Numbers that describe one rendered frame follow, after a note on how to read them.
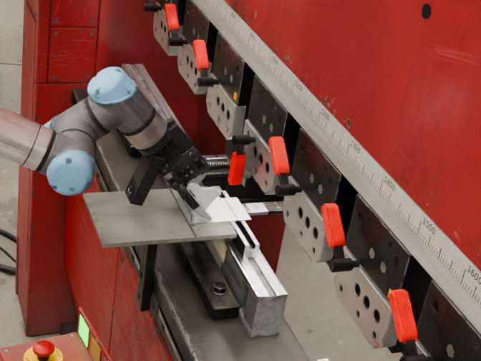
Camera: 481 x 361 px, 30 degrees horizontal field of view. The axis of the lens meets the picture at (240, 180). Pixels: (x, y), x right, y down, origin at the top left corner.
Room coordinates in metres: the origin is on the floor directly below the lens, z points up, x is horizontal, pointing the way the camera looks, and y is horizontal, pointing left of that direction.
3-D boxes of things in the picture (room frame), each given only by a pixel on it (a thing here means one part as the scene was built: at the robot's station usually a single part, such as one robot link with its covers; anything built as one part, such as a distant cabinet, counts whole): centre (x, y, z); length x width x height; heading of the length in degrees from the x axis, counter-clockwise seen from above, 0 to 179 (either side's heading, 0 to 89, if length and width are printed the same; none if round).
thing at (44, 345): (1.28, 0.31, 0.79); 0.04 x 0.04 x 0.04
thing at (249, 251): (1.53, 0.00, 0.98); 0.20 x 0.03 x 0.03; 25
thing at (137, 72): (2.05, 0.24, 0.92); 0.50 x 0.06 x 0.10; 25
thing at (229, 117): (1.58, 0.02, 1.26); 0.15 x 0.09 x 0.17; 25
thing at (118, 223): (1.49, 0.15, 1.00); 0.26 x 0.18 x 0.01; 115
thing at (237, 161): (1.39, 0.00, 1.20); 0.04 x 0.02 x 0.10; 115
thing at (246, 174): (1.55, 0.01, 1.13); 0.10 x 0.02 x 0.10; 25
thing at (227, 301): (1.49, 0.05, 0.89); 0.30 x 0.05 x 0.03; 25
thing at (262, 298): (1.50, -0.01, 0.92); 0.39 x 0.06 x 0.10; 25
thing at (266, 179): (1.39, -0.06, 1.26); 0.15 x 0.09 x 0.17; 25
